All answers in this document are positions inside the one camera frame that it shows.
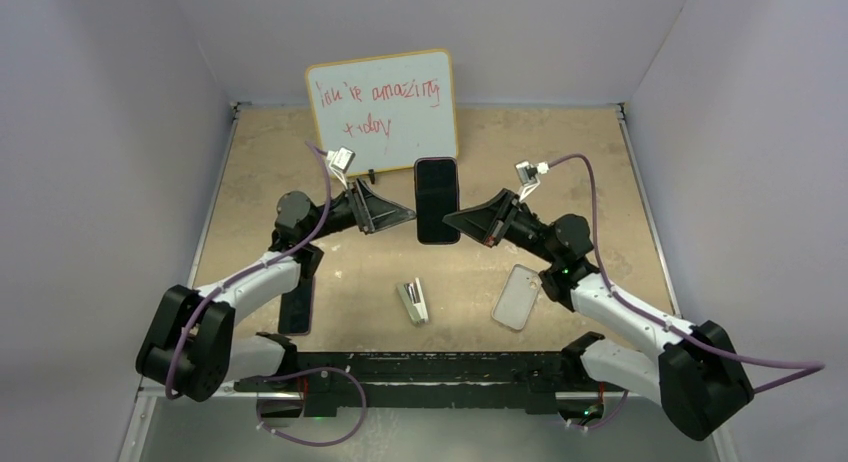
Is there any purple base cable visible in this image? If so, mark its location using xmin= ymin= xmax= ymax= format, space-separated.
xmin=254 ymin=369 xmax=370 ymax=448
xmin=566 ymin=379 xmax=629 ymax=434

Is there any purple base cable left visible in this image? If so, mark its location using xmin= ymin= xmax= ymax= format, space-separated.
xmin=254 ymin=369 xmax=370 ymax=448

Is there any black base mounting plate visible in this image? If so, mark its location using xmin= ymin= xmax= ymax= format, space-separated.
xmin=235 ymin=351 xmax=621 ymax=418

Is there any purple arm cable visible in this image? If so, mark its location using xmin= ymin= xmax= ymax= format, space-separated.
xmin=164 ymin=140 xmax=336 ymax=402
xmin=539 ymin=153 xmax=826 ymax=379

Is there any black phone case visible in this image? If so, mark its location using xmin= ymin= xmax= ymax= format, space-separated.
xmin=413 ymin=157 xmax=462 ymax=246

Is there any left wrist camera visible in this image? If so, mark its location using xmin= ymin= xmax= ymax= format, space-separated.
xmin=325 ymin=147 xmax=356 ymax=188

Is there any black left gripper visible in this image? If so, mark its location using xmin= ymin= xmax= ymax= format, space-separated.
xmin=305 ymin=179 xmax=415 ymax=244

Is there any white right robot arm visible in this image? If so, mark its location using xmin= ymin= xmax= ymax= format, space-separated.
xmin=443 ymin=189 xmax=755 ymax=441

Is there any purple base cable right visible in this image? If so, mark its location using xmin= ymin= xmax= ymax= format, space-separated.
xmin=566 ymin=379 xmax=629 ymax=434

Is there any pink smartphone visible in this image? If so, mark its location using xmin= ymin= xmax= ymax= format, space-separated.
xmin=413 ymin=157 xmax=462 ymax=246

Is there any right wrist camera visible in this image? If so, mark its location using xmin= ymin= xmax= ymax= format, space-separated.
xmin=515 ymin=161 xmax=550 ymax=202

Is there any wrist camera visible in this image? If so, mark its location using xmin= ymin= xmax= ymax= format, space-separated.
xmin=515 ymin=161 xmax=550 ymax=202
xmin=325 ymin=147 xmax=356 ymax=188

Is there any silver stapler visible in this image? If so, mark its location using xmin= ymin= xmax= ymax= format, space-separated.
xmin=396 ymin=277 xmax=429 ymax=326

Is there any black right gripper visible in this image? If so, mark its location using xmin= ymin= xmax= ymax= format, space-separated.
xmin=443 ymin=189 xmax=559 ymax=264

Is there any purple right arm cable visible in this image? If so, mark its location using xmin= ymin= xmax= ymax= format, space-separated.
xmin=539 ymin=153 xmax=826 ymax=379

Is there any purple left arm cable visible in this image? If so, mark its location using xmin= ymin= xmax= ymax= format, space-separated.
xmin=164 ymin=140 xmax=336 ymax=402

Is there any dark smartphone on table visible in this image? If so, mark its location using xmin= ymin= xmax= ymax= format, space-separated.
xmin=277 ymin=278 xmax=315 ymax=336

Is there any whiteboard with red writing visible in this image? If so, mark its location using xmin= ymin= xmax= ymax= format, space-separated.
xmin=305 ymin=49 xmax=459 ymax=175

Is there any clear beige phone case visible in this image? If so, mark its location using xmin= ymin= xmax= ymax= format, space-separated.
xmin=491 ymin=264 xmax=541 ymax=331

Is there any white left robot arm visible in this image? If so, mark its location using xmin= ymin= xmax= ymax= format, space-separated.
xmin=135 ymin=180 xmax=416 ymax=402

